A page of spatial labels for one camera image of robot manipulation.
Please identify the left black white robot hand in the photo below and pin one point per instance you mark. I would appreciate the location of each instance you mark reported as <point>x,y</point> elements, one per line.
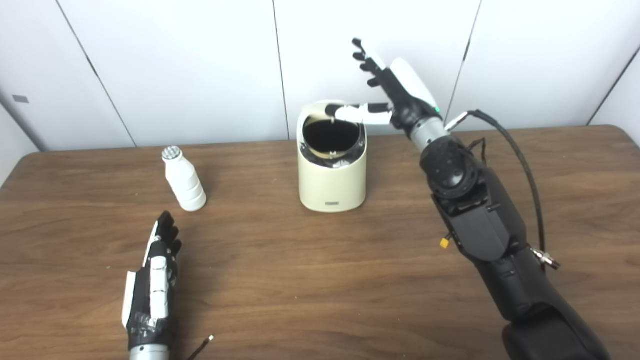
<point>159,285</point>

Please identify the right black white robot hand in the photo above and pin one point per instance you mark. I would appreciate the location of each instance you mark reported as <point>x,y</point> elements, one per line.
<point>410,90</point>

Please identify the round cream bin lid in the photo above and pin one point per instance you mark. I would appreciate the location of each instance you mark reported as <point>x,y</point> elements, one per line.
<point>312,110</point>

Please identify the small white plastic bottle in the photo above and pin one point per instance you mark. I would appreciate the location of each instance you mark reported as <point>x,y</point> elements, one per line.
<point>185,185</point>

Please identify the cream-colored bin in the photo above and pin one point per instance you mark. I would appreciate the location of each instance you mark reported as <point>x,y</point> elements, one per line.
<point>332,185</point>

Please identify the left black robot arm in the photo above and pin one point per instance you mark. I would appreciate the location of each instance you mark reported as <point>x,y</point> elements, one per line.
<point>149,354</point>

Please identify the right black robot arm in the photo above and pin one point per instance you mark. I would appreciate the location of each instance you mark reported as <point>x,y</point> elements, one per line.
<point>480,220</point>

